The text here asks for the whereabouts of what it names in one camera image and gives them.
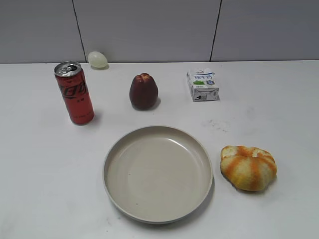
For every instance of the red cola can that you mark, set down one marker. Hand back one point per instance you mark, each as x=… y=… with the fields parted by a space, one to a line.
x=72 y=84

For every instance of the beige round plate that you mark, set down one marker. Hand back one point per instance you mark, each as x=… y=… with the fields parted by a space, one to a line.
x=157 y=174

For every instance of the dark red wax apple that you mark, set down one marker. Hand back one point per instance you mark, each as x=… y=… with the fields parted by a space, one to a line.
x=143 y=92

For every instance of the small white milk carton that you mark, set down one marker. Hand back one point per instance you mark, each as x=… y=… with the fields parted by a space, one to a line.
x=202 y=85

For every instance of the pale white egg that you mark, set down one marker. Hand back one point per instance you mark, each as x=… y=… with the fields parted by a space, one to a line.
x=97 y=60

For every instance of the orange striped bread bun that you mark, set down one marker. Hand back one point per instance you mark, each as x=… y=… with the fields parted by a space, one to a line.
x=248 y=168

